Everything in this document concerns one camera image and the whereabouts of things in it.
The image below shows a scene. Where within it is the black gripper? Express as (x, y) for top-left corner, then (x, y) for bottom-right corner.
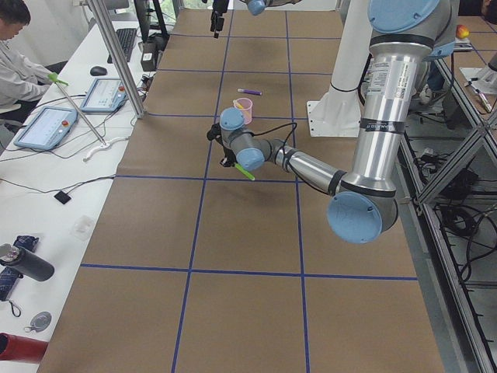
(210, 0), (229, 38)
(220, 139), (237, 167)

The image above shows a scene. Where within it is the green marker pen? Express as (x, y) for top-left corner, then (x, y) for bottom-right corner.
(235, 162), (255, 181)

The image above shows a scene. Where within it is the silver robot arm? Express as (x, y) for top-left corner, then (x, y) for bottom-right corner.
(207, 1), (459, 244)

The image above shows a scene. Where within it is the pink mesh pen holder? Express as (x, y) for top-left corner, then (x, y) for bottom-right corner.
(233, 97), (253, 124)

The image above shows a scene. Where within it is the purple marker pen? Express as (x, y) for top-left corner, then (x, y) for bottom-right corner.
(237, 88), (263, 96)

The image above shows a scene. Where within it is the black box white label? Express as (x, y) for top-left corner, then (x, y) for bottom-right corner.
(141, 42), (160, 72)

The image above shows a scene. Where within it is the black computer monitor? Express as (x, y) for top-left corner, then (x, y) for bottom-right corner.
(133, 0), (169, 48)

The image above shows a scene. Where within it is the black keyboard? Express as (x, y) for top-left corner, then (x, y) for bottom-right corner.
(116, 28), (137, 62)

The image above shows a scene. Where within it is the black computer mouse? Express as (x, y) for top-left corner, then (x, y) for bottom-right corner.
(89, 66), (107, 76)

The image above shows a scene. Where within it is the far blue teach pendant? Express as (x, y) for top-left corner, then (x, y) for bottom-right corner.
(80, 77), (127, 113)

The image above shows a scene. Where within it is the blue teach pendant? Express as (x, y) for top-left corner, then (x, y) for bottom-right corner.
(14, 106), (78, 151)
(80, 77), (127, 113)

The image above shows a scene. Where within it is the clear plastic bag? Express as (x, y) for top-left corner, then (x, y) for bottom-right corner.
(70, 215), (96, 241)

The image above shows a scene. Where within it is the small black square device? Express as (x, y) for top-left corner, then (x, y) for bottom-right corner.
(54, 190), (71, 204)

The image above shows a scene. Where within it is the metal reacher rod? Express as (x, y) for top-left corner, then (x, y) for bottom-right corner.
(47, 72), (129, 162)

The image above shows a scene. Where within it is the near blue teach pendant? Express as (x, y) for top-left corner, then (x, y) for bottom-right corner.
(14, 106), (78, 151)

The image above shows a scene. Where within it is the seated person grey shirt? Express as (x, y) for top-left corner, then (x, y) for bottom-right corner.
(0, 0), (57, 129)

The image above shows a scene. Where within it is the black water bottle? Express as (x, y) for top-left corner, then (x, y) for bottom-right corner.
(1, 244), (54, 282)

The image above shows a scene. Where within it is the blue folded umbrella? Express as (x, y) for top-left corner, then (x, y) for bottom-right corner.
(1, 235), (39, 318)

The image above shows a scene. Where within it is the red bottle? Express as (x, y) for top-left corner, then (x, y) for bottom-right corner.
(1, 333), (48, 364)

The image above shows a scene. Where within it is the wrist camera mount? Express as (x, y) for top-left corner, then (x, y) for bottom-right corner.
(206, 123), (223, 144)

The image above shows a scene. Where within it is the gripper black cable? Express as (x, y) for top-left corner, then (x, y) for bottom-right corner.
(248, 121), (298, 164)

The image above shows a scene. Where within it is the aluminium frame post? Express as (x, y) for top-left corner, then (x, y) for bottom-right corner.
(86, 0), (145, 119)

